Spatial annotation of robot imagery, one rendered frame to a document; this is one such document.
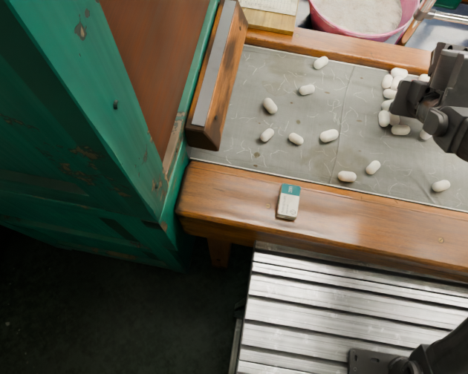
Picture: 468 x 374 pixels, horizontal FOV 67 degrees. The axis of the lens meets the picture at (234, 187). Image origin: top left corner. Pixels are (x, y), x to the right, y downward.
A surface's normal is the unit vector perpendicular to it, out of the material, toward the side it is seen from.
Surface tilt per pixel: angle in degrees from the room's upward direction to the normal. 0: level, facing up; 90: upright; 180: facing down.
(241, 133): 0
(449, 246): 0
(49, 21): 90
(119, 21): 90
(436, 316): 0
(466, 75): 47
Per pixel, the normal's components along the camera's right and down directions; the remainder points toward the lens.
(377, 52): 0.04, -0.34
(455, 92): -0.04, 0.46
